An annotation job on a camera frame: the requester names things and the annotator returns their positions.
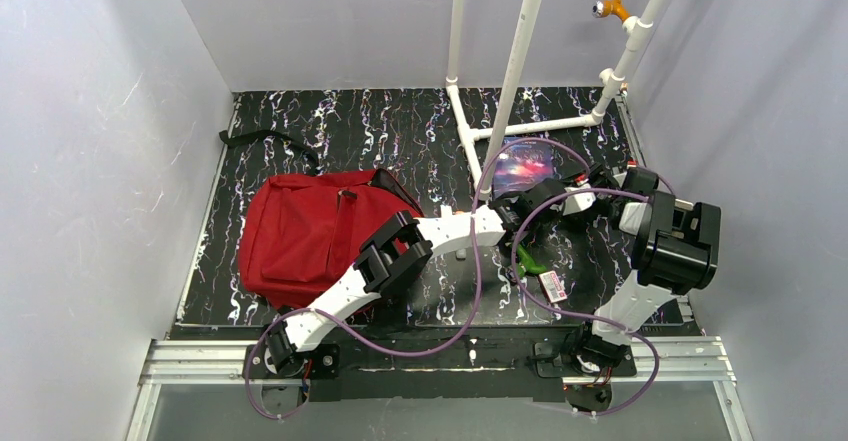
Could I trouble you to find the small red white card box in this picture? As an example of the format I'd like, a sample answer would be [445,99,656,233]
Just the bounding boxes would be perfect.
[538,271,568,303]

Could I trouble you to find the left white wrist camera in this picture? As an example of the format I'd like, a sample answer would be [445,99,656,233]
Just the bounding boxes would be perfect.
[560,187,596,216]

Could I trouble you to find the dark purple galaxy book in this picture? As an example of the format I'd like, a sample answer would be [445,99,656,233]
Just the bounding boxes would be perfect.
[492,143,554,197]

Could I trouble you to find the purple cable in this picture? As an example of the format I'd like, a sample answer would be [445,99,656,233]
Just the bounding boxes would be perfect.
[243,136,594,422]
[508,162,677,419]

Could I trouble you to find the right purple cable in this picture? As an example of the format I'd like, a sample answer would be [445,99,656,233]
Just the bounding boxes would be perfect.
[508,162,677,419]

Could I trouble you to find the red student backpack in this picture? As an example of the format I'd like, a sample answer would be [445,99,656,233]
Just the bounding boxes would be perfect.
[238,168,424,309]

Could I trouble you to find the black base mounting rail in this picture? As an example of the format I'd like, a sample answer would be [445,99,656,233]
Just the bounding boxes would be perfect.
[139,321,737,405]

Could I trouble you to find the white PVC pipe frame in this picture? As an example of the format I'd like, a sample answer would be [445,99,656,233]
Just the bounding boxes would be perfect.
[445,0,692,201]

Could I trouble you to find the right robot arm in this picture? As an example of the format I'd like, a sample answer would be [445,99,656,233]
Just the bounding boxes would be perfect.
[532,163,722,377]

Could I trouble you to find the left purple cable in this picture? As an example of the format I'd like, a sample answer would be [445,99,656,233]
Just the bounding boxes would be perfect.
[243,136,594,422]

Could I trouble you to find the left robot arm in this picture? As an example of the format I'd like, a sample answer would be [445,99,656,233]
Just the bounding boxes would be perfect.
[264,180,594,376]

